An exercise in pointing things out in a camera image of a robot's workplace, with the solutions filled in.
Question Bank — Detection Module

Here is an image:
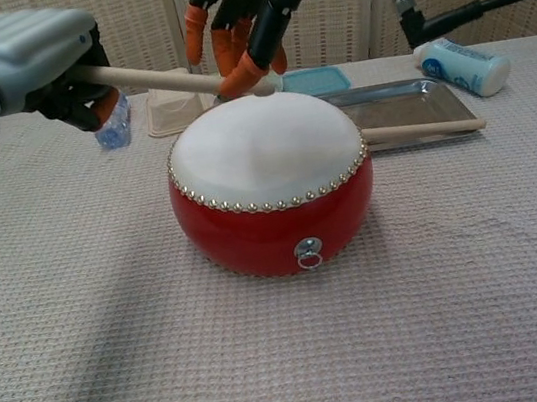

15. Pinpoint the green wet wipes pack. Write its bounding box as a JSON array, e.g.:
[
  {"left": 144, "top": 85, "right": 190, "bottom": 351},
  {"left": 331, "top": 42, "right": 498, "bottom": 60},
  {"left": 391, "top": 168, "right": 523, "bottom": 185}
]
[{"left": 211, "top": 60, "right": 287, "bottom": 104}]

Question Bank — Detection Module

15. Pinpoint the wooden drumstick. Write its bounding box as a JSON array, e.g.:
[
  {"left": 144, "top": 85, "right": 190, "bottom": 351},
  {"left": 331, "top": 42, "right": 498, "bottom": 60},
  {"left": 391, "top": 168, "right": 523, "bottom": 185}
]
[
  {"left": 361, "top": 110, "right": 488, "bottom": 149},
  {"left": 78, "top": 37, "right": 275, "bottom": 125}
]

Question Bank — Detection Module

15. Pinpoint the red drum with white skin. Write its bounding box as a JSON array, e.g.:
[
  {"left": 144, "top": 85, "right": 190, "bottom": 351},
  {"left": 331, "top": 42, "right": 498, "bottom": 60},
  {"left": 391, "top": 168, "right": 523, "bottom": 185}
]
[{"left": 157, "top": 77, "right": 388, "bottom": 292}]

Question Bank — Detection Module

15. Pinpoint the white and blue bottle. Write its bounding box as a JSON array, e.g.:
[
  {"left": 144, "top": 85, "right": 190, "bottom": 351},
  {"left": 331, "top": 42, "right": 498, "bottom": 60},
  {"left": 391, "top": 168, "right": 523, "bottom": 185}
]
[{"left": 410, "top": 28, "right": 516, "bottom": 108}]

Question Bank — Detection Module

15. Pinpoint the clear plastic water bottle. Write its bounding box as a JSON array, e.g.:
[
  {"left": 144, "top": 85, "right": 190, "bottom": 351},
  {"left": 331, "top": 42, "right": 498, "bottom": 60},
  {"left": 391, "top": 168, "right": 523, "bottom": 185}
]
[{"left": 88, "top": 90, "right": 137, "bottom": 152}]

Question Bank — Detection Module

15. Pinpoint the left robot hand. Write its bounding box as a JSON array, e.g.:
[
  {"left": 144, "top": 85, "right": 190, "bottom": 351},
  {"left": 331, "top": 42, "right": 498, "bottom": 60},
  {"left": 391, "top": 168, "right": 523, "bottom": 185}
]
[{"left": 0, "top": 0, "right": 127, "bottom": 146}]

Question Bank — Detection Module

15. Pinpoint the stainless steel tray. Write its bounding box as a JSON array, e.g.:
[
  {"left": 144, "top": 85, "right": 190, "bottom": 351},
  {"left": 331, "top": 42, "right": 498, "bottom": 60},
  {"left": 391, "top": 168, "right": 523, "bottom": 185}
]
[{"left": 320, "top": 69, "right": 484, "bottom": 159}]

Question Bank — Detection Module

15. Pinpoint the teal plastic container lid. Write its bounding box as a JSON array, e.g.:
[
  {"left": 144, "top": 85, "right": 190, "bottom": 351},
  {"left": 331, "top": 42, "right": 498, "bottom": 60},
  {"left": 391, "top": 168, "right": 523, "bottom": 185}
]
[{"left": 279, "top": 62, "right": 354, "bottom": 105}]

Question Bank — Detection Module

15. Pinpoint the beige woven tablecloth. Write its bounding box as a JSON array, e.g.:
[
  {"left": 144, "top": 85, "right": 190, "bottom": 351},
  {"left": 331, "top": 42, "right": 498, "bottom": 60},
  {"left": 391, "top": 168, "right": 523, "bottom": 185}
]
[{"left": 0, "top": 32, "right": 537, "bottom": 402}]

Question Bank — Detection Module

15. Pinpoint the beige takeaway box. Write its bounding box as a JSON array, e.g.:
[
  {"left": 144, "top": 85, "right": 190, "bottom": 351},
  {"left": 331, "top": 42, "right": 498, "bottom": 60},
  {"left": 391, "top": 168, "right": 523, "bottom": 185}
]
[{"left": 139, "top": 64, "right": 222, "bottom": 140}]

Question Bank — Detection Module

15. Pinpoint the woven folding screen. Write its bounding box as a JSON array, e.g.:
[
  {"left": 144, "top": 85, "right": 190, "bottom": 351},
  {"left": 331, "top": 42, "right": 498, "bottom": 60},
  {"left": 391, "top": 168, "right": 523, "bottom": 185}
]
[{"left": 0, "top": 0, "right": 537, "bottom": 127}]

